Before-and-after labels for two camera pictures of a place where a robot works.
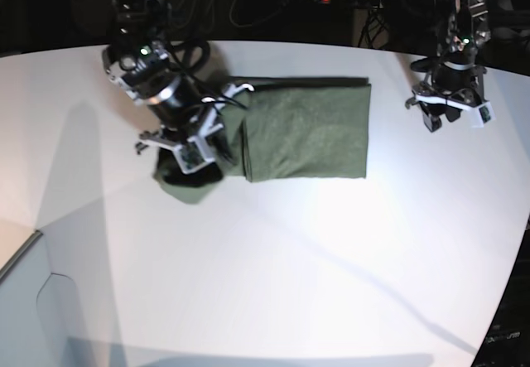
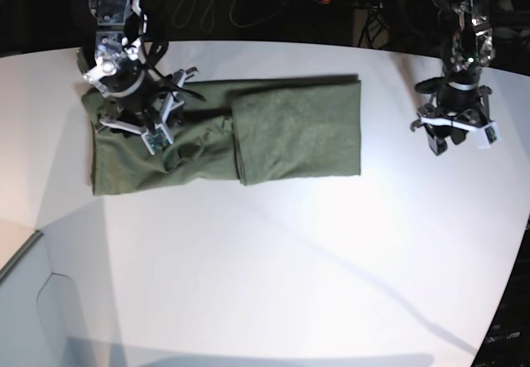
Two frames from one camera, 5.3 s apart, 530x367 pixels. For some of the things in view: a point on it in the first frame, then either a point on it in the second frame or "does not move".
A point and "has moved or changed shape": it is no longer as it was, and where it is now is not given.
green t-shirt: [305, 128] has moved or changed shape
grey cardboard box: [57, 306] does not move
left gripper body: [187, 153] → [143, 109]
